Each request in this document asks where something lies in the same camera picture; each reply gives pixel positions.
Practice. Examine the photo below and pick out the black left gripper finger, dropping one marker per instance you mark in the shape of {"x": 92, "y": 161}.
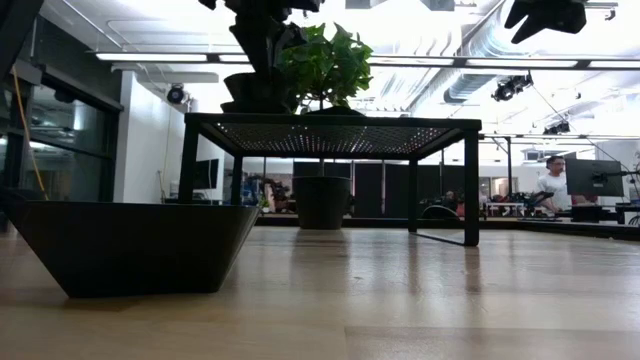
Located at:
{"x": 285, "y": 85}

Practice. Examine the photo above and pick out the black chair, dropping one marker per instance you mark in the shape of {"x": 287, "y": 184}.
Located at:
{"x": 440, "y": 212}

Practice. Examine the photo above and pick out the deep square black plate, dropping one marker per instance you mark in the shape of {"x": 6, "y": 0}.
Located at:
{"x": 235, "y": 107}

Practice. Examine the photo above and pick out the black perforated metal rack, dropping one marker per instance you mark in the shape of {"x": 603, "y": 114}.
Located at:
{"x": 325, "y": 122}

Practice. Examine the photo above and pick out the black partition panels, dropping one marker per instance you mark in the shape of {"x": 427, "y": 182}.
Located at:
{"x": 370, "y": 190}

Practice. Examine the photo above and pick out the person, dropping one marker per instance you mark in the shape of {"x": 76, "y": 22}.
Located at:
{"x": 554, "y": 182}

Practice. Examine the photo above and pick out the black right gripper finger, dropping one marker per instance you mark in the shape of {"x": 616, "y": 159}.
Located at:
{"x": 520, "y": 15}
{"x": 527, "y": 32}

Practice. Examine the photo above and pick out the green potted plant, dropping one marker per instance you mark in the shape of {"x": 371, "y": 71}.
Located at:
{"x": 340, "y": 70}

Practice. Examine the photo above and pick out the black computer monitor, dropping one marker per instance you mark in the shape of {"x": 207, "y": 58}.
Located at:
{"x": 595, "y": 177}
{"x": 206, "y": 173}

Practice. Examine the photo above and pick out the long ceiling light bar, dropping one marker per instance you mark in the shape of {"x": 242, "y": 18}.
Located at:
{"x": 150, "y": 57}

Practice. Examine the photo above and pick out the black ceiling camera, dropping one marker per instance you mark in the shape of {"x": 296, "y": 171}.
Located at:
{"x": 175, "y": 94}

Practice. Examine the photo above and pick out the grey ceiling air duct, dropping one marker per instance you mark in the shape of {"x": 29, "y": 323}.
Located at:
{"x": 467, "y": 85}

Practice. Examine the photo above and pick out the black aluminium table frame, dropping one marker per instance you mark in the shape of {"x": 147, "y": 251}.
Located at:
{"x": 575, "y": 227}

